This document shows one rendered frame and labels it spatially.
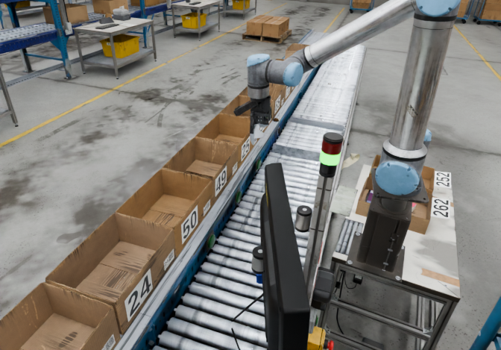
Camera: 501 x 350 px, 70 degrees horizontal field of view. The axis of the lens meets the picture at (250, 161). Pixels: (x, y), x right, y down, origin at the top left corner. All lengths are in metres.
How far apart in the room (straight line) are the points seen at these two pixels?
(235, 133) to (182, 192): 0.79
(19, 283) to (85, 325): 1.61
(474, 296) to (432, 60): 2.19
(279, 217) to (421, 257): 1.34
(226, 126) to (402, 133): 1.51
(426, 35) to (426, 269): 1.18
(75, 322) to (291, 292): 1.02
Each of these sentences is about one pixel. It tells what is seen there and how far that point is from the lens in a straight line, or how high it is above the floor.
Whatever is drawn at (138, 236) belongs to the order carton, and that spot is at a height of 0.94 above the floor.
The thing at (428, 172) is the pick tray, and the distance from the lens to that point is 2.69.
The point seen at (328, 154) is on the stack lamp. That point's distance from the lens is 0.93.
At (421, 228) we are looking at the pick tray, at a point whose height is 0.78.
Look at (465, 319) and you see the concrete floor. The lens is 2.97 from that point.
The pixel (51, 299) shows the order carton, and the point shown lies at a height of 0.96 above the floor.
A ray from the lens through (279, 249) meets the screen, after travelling 0.75.
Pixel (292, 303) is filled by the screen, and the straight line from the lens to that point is 0.66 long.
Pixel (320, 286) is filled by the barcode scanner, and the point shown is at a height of 1.09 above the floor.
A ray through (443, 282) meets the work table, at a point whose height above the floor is 0.75.
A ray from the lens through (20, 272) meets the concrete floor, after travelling 3.16.
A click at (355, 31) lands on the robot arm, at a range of 1.43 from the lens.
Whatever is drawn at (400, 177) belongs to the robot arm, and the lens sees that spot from 1.39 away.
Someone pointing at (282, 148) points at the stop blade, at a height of 0.78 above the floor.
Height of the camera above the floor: 2.06
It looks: 31 degrees down
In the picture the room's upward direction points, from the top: 3 degrees clockwise
